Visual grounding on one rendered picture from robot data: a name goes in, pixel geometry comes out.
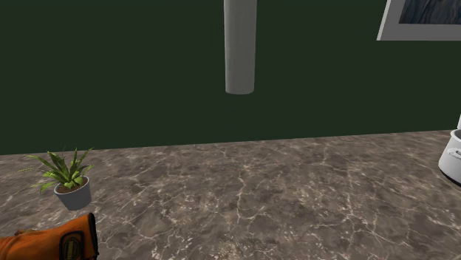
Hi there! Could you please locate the grey hanging cylinder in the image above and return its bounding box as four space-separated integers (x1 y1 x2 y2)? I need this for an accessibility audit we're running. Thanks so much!
223 0 258 95

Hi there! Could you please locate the green plant in grey pot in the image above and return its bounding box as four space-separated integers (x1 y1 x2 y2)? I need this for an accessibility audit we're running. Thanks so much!
18 146 95 211

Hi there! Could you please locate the orange work glove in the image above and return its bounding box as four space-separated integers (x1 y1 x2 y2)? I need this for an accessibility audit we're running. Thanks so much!
0 212 100 260

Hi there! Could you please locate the white cooking pot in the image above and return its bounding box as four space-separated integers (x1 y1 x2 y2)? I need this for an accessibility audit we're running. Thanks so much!
437 114 461 185

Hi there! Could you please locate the white framed wall picture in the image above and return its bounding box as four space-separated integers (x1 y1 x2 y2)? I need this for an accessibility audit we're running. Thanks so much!
376 0 461 41

